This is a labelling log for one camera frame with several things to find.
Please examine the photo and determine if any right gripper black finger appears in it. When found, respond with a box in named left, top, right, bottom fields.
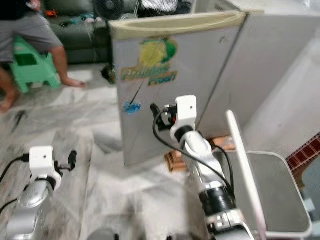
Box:
left=149, top=103, right=164, bottom=130

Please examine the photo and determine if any grey fridge door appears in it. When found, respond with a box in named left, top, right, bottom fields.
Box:
left=109, top=11, right=249, bottom=168

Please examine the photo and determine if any grey fridge cabinet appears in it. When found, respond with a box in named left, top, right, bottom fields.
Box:
left=192, top=0, right=320, bottom=151

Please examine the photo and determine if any red clay brick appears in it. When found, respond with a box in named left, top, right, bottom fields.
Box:
left=164, top=147, right=186, bottom=173

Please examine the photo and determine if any green plastic stool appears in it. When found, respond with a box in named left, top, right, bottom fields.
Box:
left=12, top=36, right=61, bottom=94

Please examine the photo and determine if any dark green sofa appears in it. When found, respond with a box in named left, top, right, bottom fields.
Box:
left=47, top=0, right=146, bottom=65

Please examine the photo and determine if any black white striped cloth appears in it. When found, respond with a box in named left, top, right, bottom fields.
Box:
left=139, top=0, right=181, bottom=12

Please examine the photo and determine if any black standing fan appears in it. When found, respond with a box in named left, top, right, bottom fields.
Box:
left=94, top=0, right=127, bottom=23

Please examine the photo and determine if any person in grey shorts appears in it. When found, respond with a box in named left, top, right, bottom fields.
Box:
left=0, top=0, right=87, bottom=113

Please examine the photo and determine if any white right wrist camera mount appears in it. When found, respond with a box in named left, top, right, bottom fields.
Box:
left=170, top=94, right=199, bottom=141

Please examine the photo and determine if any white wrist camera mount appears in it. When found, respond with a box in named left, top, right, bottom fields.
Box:
left=28, top=145, right=58, bottom=190
left=170, top=94, right=199, bottom=141

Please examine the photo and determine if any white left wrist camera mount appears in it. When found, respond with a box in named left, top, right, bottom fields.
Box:
left=28, top=145, right=58, bottom=190

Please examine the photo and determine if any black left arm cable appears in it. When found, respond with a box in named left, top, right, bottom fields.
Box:
left=0, top=156, right=31, bottom=211

